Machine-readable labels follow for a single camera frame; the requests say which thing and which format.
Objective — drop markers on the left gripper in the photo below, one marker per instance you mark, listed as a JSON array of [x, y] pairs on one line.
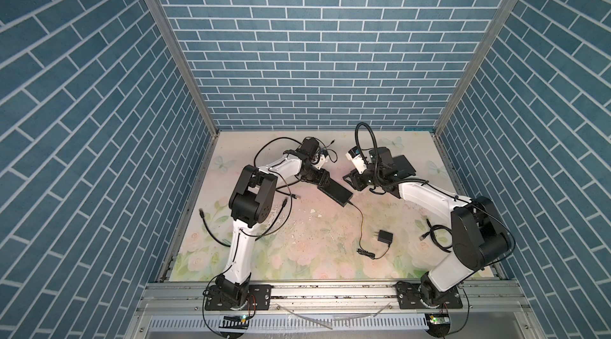
[[321, 177]]

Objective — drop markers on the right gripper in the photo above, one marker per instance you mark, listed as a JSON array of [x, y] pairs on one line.
[[356, 181]]

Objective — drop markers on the black power adapter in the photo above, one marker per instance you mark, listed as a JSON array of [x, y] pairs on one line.
[[383, 237]]

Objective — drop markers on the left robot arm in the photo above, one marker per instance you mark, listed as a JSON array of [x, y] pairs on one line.
[[252, 200]]

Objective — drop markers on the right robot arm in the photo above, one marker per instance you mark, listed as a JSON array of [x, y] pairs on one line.
[[479, 237]]

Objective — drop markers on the flat black router box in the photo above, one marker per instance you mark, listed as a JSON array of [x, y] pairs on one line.
[[397, 168]]

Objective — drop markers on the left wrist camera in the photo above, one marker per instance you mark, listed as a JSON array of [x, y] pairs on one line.
[[321, 159]]

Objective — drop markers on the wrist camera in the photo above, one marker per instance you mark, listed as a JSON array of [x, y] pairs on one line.
[[357, 158], [321, 159]]

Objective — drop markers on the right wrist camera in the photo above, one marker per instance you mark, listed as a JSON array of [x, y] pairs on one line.
[[357, 158]]

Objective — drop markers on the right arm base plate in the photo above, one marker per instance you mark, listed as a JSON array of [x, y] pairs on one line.
[[429, 295]]

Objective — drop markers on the aluminium rail frame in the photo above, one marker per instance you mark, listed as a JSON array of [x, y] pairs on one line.
[[481, 308]]

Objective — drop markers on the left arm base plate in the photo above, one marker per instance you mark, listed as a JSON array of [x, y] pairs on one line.
[[232, 297]]

